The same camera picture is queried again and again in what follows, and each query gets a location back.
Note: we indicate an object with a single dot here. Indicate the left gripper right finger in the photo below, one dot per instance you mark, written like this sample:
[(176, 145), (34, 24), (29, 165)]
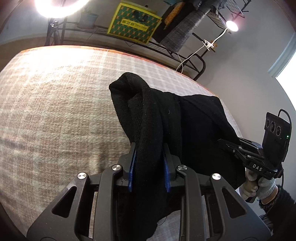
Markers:
[(172, 179)]

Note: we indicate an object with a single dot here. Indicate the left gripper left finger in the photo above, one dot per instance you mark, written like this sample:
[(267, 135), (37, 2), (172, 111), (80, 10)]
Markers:
[(127, 162)]

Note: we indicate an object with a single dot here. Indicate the black garment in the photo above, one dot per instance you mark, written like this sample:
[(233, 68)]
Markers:
[(194, 128)]

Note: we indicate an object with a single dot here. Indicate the right forearm dark sleeve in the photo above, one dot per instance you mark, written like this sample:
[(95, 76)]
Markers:
[(281, 213)]

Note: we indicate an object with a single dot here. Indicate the black metal clothes rack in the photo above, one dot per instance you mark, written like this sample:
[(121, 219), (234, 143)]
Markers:
[(196, 62)]

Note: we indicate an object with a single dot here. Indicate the right gloved hand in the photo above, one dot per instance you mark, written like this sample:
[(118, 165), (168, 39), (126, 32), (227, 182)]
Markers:
[(266, 190)]

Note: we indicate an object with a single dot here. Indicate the pink plaid bed cover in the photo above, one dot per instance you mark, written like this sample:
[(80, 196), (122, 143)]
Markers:
[(57, 119)]

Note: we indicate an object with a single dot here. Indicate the window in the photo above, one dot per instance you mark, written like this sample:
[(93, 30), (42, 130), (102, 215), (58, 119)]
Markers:
[(283, 70)]

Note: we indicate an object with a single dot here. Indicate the green yellow storage bag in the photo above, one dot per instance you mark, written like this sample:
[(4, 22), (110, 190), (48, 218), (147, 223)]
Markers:
[(133, 22)]

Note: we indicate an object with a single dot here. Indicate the potted plant blue pot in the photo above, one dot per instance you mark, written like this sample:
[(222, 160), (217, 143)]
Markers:
[(87, 19)]

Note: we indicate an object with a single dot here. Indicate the orange garment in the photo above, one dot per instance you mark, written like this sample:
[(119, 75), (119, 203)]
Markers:
[(173, 13)]

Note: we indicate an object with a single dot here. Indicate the light tripod stand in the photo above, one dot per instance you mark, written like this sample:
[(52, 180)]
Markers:
[(52, 31)]

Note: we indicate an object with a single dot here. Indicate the grey plaid coat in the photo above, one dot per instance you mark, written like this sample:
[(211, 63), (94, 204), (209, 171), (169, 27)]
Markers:
[(178, 35)]

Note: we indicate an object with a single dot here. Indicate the black camera box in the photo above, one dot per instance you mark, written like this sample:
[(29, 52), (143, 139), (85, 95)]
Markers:
[(276, 140)]

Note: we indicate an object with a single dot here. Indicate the ring light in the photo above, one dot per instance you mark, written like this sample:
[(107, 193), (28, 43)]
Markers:
[(59, 9)]

